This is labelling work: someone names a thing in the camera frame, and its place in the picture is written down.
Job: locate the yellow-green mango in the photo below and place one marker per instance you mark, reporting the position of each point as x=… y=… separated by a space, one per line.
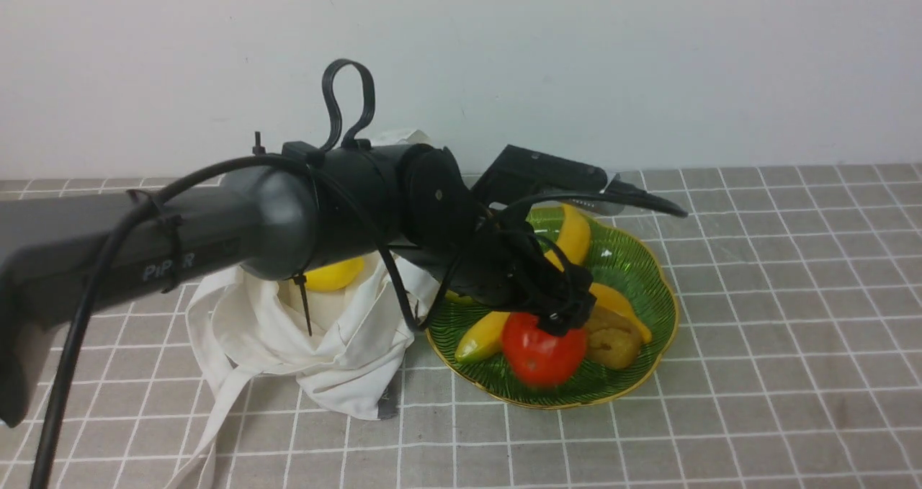
x=483 y=340

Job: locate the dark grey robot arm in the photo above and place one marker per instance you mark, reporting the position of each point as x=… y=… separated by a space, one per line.
x=277 y=215

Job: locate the green leaf-pattern plate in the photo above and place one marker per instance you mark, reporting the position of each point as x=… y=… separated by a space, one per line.
x=616 y=259

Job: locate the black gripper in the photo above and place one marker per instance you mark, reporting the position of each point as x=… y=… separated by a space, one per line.
x=507 y=267

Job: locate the white cloth tote bag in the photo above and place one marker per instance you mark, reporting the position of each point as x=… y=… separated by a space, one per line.
x=344 y=350

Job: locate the yellow lemon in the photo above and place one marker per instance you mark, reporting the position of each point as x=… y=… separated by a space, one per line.
x=334 y=277

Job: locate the brown pear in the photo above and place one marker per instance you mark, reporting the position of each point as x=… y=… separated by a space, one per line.
x=612 y=340

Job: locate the grey grid tablecloth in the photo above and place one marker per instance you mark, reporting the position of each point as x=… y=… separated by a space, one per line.
x=796 y=364

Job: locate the yellow banana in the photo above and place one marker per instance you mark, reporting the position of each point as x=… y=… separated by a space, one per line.
x=616 y=302
x=574 y=238

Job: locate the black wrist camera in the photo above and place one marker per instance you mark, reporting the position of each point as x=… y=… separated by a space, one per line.
x=518 y=173

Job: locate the red apple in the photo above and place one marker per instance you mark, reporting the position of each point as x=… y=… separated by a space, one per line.
x=538 y=359

